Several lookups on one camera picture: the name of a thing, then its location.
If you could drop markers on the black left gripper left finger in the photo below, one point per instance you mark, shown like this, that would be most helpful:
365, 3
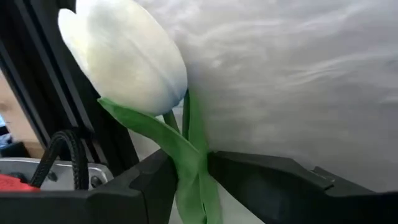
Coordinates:
93, 208

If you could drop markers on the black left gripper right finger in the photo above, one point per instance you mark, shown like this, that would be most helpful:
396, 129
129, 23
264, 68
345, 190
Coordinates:
311, 208

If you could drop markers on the white artificial tulip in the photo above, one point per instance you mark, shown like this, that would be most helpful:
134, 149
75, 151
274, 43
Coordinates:
124, 56

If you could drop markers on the red plastic part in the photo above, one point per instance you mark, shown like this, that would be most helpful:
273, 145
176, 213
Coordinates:
12, 185

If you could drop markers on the silver metal plate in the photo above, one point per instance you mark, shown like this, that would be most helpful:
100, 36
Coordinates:
18, 166

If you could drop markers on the wooden plank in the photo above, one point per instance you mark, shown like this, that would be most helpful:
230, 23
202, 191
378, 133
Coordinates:
15, 124

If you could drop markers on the black aluminium table frame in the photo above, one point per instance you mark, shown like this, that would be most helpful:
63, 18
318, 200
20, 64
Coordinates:
46, 77

